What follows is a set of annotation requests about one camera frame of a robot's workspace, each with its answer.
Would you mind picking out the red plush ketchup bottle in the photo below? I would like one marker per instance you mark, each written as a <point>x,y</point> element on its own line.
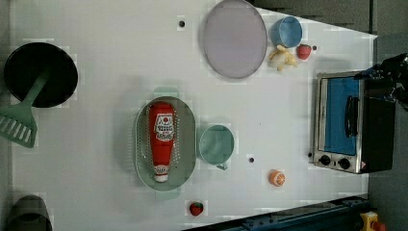
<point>161,135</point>

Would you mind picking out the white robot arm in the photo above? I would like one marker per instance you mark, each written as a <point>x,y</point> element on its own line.
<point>387,81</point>

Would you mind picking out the green mug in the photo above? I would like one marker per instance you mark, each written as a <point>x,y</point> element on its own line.
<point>216,145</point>

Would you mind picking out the grey round plate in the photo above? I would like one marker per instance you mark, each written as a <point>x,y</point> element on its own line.
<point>235,38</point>

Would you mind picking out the toy strawberry near table edge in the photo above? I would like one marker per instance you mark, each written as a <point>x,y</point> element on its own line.
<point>196,208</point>

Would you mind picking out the toy orange half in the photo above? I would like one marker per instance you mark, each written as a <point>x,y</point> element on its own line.
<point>277,178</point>

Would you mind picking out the peeled toy banana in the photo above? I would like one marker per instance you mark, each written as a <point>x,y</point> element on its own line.
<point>282,57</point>

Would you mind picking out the toy strawberry near bowl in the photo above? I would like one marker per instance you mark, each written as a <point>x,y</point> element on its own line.
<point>303,51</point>

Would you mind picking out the blue bowl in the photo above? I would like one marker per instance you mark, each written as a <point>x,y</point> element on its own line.
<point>287,32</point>

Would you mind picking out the silver toaster oven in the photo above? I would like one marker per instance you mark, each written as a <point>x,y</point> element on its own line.
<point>354,131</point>

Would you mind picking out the black frying pan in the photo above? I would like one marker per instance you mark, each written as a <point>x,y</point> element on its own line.
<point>27,62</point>

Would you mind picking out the green slotted spatula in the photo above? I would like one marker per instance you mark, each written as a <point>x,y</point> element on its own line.
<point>17,121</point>

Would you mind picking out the yellow red toy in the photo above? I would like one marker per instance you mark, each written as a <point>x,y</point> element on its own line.
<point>371,222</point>

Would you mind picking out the grey cylindrical cup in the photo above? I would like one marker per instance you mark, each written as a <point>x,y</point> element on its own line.
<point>29,213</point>

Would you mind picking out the blue metal frame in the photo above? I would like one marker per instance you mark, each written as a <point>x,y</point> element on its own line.
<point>335,215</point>

